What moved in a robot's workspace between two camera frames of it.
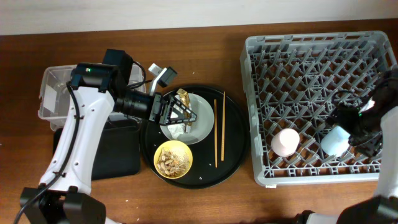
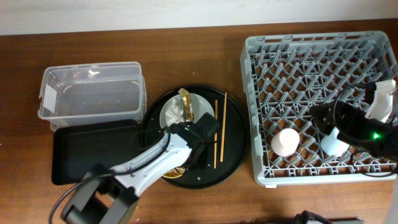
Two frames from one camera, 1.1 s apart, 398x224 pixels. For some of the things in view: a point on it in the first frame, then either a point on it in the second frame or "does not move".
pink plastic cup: (285, 142) does not move
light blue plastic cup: (336, 142) does not move
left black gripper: (156, 117) -> (204, 161)
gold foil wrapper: (185, 99) does not move
